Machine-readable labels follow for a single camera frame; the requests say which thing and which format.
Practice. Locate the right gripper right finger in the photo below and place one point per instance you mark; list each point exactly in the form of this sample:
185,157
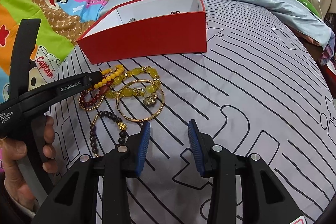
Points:
265,199

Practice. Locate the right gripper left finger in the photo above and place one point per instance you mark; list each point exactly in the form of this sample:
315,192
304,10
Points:
74,198

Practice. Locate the gold bangle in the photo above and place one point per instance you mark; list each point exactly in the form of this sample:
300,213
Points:
127,91

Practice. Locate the left human hand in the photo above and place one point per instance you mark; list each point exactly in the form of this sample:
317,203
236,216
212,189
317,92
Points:
14,154

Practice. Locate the gold flower charm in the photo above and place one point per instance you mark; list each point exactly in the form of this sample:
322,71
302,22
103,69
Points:
150,100

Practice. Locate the colourful monkey cartoon blanket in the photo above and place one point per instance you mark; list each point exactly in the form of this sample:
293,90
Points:
62,23

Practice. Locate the red cardboard box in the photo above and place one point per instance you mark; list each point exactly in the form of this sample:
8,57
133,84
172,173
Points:
163,27

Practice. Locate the green object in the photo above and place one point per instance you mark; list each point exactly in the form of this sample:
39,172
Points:
309,6

